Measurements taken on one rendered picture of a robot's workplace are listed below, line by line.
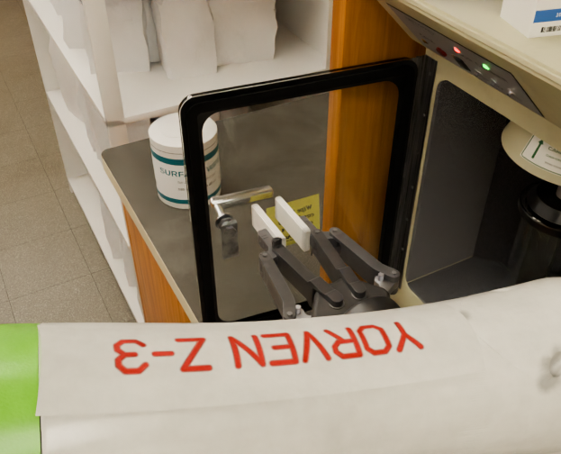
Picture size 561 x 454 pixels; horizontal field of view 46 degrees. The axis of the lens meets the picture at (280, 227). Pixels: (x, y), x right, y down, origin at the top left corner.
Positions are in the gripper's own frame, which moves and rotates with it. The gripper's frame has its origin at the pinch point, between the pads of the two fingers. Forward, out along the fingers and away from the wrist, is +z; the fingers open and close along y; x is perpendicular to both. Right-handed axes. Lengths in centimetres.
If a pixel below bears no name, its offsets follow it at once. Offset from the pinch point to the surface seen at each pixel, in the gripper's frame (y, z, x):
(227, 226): 2.0, 10.8, 6.9
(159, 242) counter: 3, 43, 34
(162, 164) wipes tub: -2, 53, 23
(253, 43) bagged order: -48, 107, 29
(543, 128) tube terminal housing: -26.1, -9.9, -10.5
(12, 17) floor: -15, 424, 125
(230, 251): 1.7, 10.8, 11.3
